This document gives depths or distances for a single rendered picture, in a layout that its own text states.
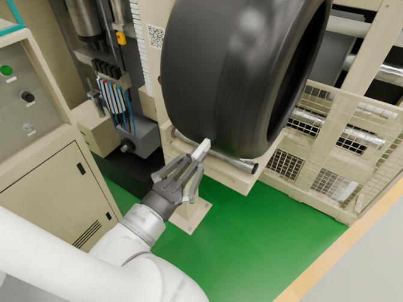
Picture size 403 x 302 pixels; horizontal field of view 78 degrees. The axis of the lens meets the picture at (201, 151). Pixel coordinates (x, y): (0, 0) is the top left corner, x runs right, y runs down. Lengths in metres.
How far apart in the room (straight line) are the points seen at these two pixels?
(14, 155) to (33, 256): 0.78
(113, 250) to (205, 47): 0.44
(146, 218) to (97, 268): 0.20
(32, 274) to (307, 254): 1.59
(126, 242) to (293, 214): 1.49
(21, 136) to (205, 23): 0.77
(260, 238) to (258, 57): 1.37
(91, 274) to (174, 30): 0.49
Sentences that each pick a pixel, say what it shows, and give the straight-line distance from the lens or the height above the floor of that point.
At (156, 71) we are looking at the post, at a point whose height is 1.09.
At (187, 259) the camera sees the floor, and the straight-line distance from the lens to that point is 1.66.
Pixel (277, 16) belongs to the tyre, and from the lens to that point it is 0.55.
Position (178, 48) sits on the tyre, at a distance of 0.60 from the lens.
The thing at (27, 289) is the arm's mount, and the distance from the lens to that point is 0.97.
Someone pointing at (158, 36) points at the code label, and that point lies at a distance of 0.88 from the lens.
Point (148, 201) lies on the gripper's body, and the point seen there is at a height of 1.09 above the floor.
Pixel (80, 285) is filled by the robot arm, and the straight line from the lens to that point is 0.36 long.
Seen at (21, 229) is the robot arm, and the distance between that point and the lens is 0.37.
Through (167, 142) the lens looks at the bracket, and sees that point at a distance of 0.97.
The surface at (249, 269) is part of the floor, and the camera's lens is 1.66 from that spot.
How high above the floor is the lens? 1.57
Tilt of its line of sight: 48 degrees down
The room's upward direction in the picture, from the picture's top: straight up
